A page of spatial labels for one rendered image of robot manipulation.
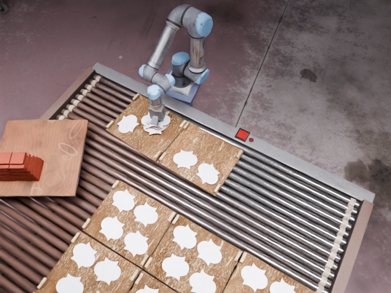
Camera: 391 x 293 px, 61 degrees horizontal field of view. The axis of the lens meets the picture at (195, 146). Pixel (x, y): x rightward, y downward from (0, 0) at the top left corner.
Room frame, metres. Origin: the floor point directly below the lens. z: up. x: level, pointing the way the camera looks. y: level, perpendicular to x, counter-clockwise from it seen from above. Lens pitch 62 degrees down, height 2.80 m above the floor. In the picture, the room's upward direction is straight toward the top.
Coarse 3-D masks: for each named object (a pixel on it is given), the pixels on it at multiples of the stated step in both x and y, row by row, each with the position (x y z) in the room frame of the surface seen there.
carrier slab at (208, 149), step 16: (192, 128) 1.13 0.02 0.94; (176, 144) 1.01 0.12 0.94; (192, 144) 1.01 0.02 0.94; (208, 144) 1.01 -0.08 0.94; (224, 144) 1.01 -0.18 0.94; (208, 160) 0.90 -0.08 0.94; (224, 160) 0.90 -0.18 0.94; (192, 176) 0.79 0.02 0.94; (224, 176) 0.79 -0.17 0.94; (208, 192) 0.69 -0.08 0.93
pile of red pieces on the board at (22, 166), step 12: (0, 156) 0.79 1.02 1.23; (12, 156) 0.79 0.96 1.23; (24, 156) 0.79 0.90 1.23; (36, 156) 0.84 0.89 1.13; (0, 168) 0.73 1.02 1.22; (12, 168) 0.73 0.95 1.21; (24, 168) 0.73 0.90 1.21; (36, 168) 0.78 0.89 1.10; (0, 180) 0.73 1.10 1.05; (12, 180) 0.73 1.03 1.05; (24, 180) 0.73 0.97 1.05; (36, 180) 0.73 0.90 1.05
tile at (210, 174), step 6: (198, 168) 0.84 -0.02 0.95; (204, 168) 0.84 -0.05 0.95; (210, 168) 0.84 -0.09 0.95; (198, 174) 0.80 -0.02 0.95; (204, 174) 0.80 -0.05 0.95; (210, 174) 0.80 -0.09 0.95; (216, 174) 0.80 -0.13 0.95; (204, 180) 0.76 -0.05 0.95; (210, 180) 0.76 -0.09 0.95; (216, 180) 0.76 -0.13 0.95
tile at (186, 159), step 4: (180, 152) 0.95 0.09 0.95; (184, 152) 0.95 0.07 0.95; (188, 152) 0.95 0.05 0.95; (192, 152) 0.95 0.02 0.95; (176, 156) 0.92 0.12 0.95; (180, 156) 0.92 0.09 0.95; (184, 156) 0.92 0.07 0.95; (188, 156) 0.92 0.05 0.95; (192, 156) 0.92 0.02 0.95; (176, 160) 0.89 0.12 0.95; (180, 160) 0.89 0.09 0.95; (184, 160) 0.89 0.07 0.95; (188, 160) 0.89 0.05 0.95; (192, 160) 0.89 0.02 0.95; (196, 160) 0.89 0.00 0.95; (176, 164) 0.87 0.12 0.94; (180, 164) 0.87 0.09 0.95; (184, 164) 0.87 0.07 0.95; (188, 164) 0.87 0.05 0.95; (192, 164) 0.87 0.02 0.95; (188, 168) 0.84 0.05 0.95
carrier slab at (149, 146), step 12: (132, 108) 1.29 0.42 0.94; (144, 108) 1.29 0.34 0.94; (120, 120) 1.20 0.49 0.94; (180, 120) 1.19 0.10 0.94; (108, 132) 1.11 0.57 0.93; (144, 132) 1.11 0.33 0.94; (168, 132) 1.10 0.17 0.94; (132, 144) 1.02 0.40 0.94; (144, 144) 1.02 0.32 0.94; (156, 144) 1.02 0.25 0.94; (168, 144) 1.01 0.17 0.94
